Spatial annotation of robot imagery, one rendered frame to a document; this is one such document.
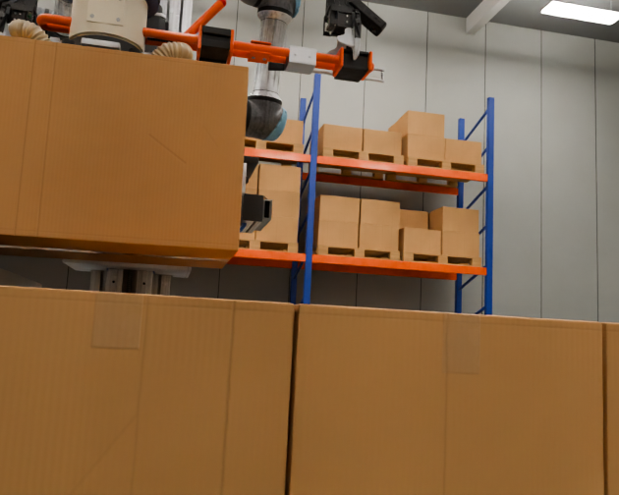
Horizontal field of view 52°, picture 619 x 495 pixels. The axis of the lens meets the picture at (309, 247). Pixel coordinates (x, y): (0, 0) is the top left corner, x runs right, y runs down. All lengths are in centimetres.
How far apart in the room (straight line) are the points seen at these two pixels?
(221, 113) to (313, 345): 76
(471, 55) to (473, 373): 1139
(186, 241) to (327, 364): 65
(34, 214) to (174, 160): 29
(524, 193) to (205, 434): 1122
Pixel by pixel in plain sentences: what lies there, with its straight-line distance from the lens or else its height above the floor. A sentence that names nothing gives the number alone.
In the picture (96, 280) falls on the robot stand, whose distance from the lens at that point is 215.
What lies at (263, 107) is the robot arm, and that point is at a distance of 212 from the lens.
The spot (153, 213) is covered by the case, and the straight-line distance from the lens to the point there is 133.
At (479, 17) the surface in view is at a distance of 1182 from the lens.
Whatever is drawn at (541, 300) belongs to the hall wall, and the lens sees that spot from 1171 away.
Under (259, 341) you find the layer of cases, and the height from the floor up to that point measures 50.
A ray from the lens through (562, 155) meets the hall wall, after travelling 1238.
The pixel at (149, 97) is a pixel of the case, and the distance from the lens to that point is 139.
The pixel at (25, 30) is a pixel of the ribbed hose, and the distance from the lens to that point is 156.
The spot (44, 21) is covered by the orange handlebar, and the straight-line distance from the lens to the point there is 166.
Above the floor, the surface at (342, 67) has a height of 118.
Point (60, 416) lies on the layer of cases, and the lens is 72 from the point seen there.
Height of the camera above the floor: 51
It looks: 8 degrees up
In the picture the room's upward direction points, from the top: 3 degrees clockwise
